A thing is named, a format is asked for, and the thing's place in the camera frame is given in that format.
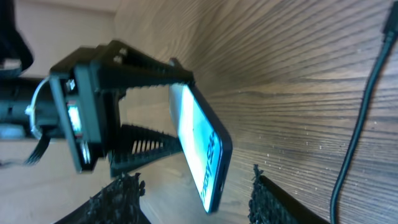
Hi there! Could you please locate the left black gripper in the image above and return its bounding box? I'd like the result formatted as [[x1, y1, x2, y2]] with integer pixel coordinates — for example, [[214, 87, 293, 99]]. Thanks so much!
[[49, 40, 195, 177]]

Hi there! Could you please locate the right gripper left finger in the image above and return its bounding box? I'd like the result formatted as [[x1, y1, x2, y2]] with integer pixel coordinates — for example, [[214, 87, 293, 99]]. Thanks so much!
[[55, 172, 146, 224]]

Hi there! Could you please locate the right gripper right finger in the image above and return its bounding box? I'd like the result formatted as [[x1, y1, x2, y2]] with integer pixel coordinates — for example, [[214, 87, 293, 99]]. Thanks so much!
[[248, 164, 329, 224]]

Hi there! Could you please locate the Samsung Galaxy smartphone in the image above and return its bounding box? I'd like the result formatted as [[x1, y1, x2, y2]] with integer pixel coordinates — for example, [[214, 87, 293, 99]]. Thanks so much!
[[169, 84, 233, 214]]

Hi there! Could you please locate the black USB charging cable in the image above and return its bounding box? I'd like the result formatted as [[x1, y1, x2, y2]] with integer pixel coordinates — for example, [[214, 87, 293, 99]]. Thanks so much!
[[329, 0, 398, 224]]

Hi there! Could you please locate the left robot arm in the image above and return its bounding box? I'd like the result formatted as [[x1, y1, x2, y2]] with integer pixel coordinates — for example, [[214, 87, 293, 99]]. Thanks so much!
[[1, 1, 195, 177]]

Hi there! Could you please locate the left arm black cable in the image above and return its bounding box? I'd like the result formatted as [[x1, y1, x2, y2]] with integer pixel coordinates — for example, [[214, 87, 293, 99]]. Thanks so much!
[[0, 133, 52, 169]]

